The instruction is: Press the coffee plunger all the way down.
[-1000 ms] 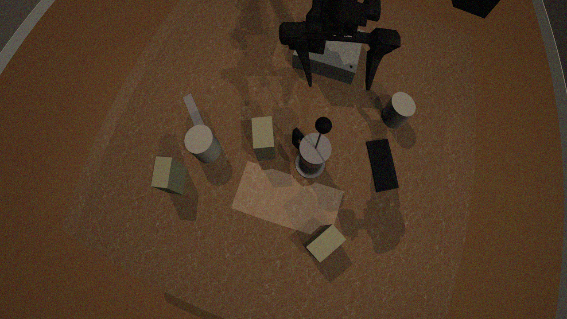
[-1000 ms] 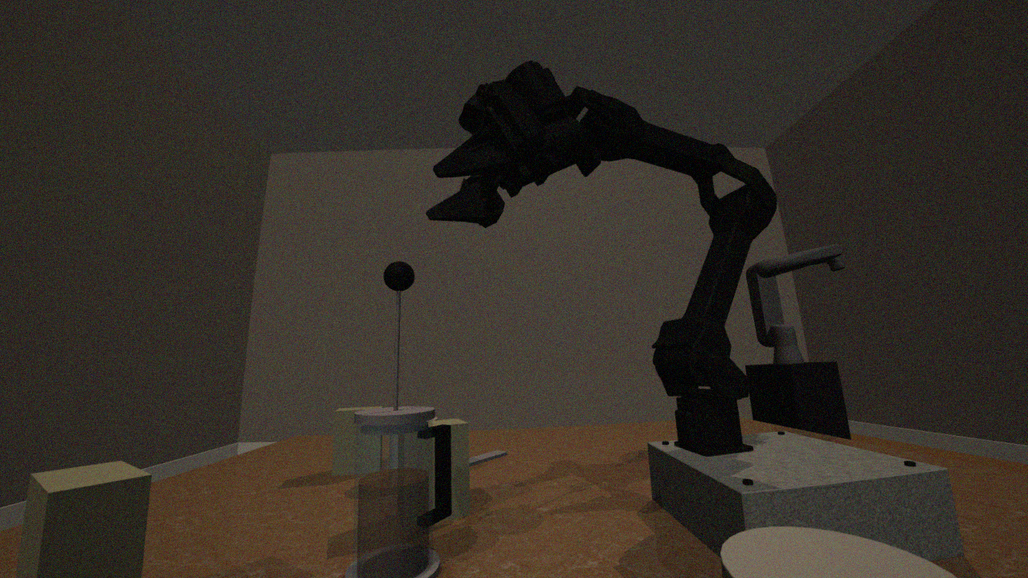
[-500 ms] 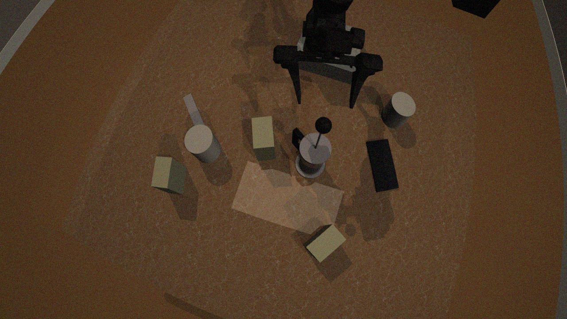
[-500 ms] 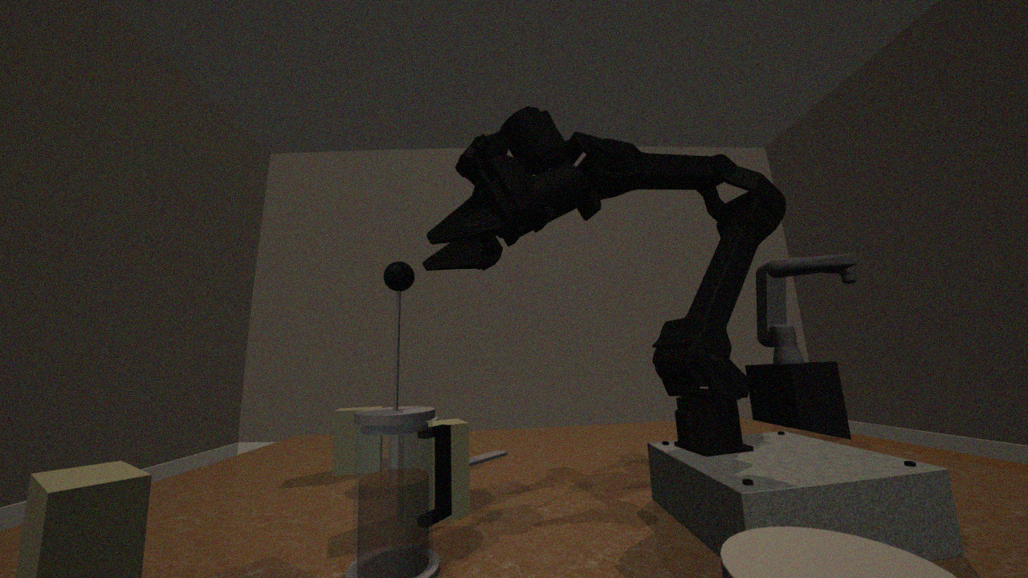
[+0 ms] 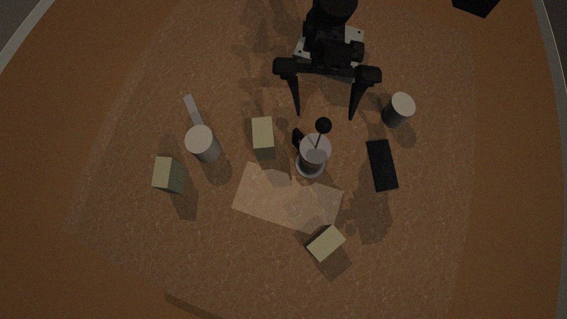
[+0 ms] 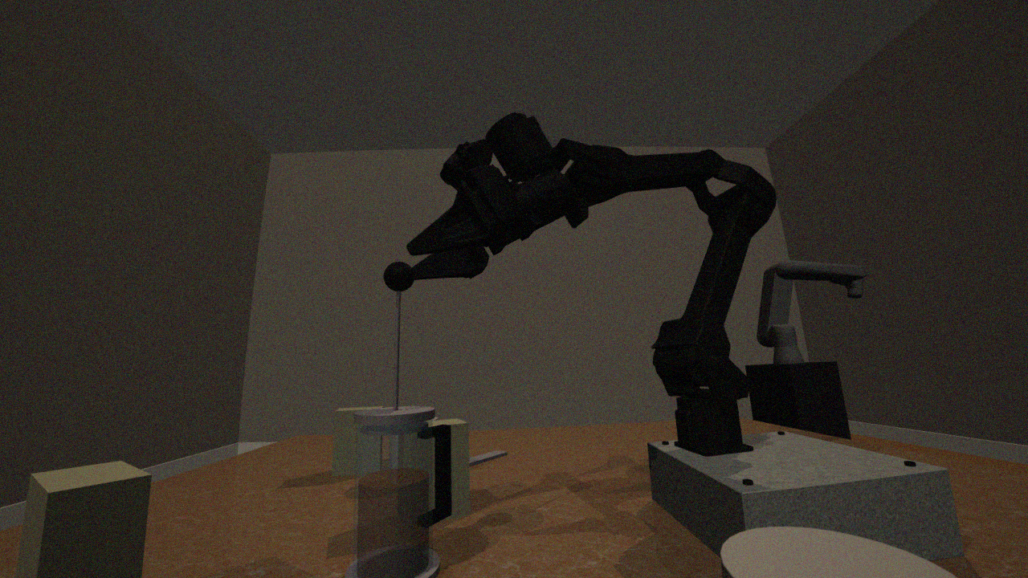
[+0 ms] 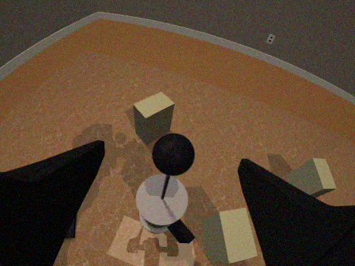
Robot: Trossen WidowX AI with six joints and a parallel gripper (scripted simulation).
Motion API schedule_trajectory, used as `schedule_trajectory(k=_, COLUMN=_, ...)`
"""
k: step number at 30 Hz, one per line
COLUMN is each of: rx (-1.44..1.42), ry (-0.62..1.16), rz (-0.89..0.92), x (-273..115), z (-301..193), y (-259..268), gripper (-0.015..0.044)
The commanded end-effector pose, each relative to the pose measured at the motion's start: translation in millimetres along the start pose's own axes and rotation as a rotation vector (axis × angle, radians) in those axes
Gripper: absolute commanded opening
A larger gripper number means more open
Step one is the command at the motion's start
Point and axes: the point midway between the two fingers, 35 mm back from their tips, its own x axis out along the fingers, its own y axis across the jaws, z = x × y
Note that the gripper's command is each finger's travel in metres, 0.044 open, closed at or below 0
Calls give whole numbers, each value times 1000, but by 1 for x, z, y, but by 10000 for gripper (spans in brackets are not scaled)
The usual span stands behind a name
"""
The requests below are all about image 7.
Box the glass coffee press with black knob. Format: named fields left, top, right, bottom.
left=136, top=133, right=195, bottom=243

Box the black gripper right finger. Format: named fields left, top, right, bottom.
left=237, top=159, right=355, bottom=266

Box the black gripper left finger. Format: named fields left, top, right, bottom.
left=0, top=141, right=104, bottom=266

